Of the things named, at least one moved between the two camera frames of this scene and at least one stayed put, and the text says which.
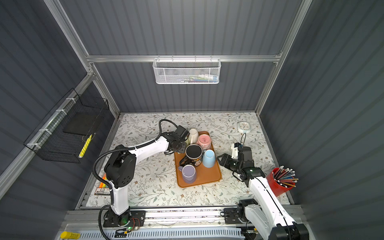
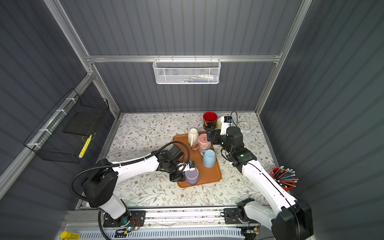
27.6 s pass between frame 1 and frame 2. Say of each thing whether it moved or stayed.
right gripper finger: moved
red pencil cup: stayed
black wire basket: stayed
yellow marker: stayed
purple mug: stayed
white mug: stayed
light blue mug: stayed
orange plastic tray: moved
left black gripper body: moved
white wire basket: stayed
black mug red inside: moved
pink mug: stayed
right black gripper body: moved
